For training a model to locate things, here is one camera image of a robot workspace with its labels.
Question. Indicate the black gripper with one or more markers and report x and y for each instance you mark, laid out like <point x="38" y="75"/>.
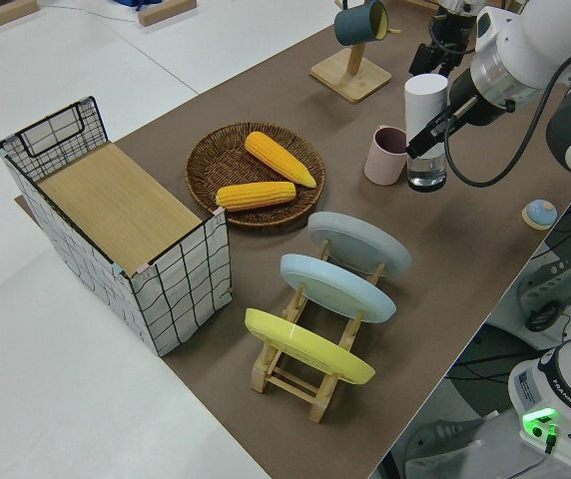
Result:
<point x="475" y="105"/>
<point x="447" y="35"/>

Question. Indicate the clear bottle with white cap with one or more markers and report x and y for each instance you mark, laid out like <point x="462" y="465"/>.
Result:
<point x="422" y="100"/>

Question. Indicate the pink mug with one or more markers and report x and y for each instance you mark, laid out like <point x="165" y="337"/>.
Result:
<point x="380" y="164"/>

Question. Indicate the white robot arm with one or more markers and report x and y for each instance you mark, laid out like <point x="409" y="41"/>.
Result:
<point x="515" y="40"/>
<point x="457" y="5"/>

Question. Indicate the wooden mug rack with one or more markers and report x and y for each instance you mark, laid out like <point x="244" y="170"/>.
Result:
<point x="350" y="77"/>

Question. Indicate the dark blue mug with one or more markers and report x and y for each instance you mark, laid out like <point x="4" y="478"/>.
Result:
<point x="355" y="25"/>

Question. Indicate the brown table mat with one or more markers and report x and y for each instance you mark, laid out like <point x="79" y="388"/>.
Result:
<point x="440" y="259"/>

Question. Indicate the grey plate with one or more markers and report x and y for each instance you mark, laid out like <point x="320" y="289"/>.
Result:
<point x="360" y="244"/>

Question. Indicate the blue round call bell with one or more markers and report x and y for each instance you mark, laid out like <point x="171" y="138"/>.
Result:
<point x="540" y="213"/>

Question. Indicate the yellow corn cob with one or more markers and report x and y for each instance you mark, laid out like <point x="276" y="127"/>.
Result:
<point x="255" y="195"/>
<point x="278" y="157"/>

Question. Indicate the light blue plate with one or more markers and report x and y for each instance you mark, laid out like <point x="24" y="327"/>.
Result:
<point x="335" y="287"/>

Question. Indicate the round wicker basket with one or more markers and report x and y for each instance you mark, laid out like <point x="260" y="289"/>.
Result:
<point x="215" y="159"/>

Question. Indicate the yellow plate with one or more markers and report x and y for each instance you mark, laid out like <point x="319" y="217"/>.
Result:
<point x="305" y="346"/>

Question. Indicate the wooden plate rack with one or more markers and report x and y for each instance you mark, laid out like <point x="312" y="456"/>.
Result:
<point x="290" y="384"/>

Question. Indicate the blue object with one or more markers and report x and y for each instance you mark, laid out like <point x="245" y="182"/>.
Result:
<point x="138" y="4"/>

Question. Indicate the wooden box insert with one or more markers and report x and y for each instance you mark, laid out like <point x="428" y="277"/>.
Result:
<point x="116" y="209"/>

